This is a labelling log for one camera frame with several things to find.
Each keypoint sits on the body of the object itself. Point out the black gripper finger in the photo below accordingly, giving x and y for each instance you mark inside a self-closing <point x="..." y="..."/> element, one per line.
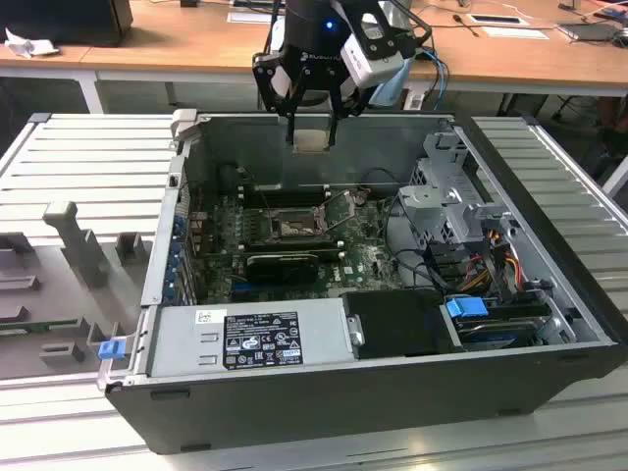
<point x="265" y="83"/>
<point x="343" y="98"/>

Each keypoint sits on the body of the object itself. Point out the CPU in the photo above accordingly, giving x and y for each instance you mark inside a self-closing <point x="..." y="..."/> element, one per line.
<point x="312" y="140"/>

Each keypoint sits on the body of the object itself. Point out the black RAM slot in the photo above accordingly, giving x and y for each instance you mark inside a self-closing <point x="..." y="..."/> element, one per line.
<point x="294" y="198"/>
<point x="289" y="242"/>
<point x="294" y="193"/>
<point x="294" y="203"/>
<point x="294" y="188"/>

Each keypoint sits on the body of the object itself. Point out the CPU socket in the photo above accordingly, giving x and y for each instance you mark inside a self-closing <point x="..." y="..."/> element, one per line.
<point x="294" y="223"/>

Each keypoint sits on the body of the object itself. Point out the blue expansion slot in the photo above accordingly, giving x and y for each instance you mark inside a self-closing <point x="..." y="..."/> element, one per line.
<point x="239" y="289"/>

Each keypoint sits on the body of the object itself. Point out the wooden desk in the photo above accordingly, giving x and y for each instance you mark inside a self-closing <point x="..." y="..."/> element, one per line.
<point x="196" y="39"/>
<point x="49" y="59"/>

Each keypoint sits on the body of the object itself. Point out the round coin battery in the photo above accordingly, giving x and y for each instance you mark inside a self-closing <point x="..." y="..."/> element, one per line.
<point x="361" y="197"/>

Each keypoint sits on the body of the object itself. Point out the metal drive cage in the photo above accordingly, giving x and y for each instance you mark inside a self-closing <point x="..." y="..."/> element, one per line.
<point x="427" y="196"/>

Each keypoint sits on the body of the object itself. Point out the green RAM stick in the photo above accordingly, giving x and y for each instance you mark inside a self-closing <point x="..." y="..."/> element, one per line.
<point x="294" y="253"/>
<point x="39" y="325"/>

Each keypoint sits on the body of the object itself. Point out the green motherboard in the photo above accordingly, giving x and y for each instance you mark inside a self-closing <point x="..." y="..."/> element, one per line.
<point x="363" y="260"/>

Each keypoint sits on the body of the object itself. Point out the graphics card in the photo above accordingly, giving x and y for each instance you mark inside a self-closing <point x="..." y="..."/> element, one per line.
<point x="279" y="270"/>

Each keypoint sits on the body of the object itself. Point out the black box on desk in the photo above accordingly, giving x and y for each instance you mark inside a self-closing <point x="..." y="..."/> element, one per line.
<point x="59" y="19"/>

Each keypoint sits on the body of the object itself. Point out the black plastic shroud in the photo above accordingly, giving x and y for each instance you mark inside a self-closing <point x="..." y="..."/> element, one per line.
<point x="402" y="324"/>

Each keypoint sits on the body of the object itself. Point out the crumpled white paper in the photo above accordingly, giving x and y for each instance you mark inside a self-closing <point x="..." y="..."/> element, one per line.
<point x="29" y="46"/>

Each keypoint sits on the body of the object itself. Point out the hard disk in blue carrier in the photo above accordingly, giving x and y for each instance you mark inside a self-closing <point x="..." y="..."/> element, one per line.
<point x="466" y="309"/>

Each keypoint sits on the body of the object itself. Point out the grey notebook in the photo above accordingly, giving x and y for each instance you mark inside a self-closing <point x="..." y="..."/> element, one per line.
<point x="589" y="32"/>

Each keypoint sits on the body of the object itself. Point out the grey power supply unit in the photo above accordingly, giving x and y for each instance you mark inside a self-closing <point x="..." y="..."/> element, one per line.
<point x="186" y="343"/>

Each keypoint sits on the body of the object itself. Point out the grey parts rack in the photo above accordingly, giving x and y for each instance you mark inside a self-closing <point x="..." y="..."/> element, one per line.
<point x="64" y="294"/>

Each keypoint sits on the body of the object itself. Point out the blue plastic latch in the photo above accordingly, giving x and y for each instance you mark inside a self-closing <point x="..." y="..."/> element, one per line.
<point x="112" y="350"/>

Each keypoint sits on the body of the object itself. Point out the black PC case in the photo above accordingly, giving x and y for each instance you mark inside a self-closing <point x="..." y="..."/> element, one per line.
<point x="343" y="407"/>

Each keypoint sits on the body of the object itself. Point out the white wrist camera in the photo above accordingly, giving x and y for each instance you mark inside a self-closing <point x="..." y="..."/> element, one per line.
<point x="370" y="64"/>

